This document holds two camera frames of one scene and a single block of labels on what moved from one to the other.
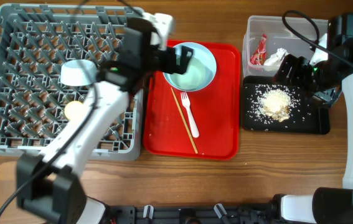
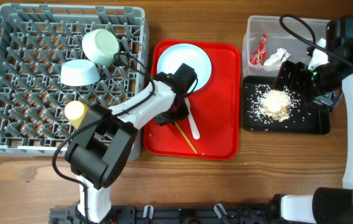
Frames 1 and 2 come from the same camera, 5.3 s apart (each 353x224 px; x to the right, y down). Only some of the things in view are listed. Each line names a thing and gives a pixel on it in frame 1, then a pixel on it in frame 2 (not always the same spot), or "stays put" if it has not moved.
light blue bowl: x=78 y=73 stays put
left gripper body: x=164 y=60 -> x=176 y=114
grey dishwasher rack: x=21 y=99 stays put
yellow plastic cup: x=71 y=108 stays put
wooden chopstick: x=185 y=123 -> x=186 y=138
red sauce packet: x=259 y=57 stays put
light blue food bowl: x=193 y=77 -> x=101 y=46
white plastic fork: x=186 y=102 stays put
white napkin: x=276 y=59 stays put
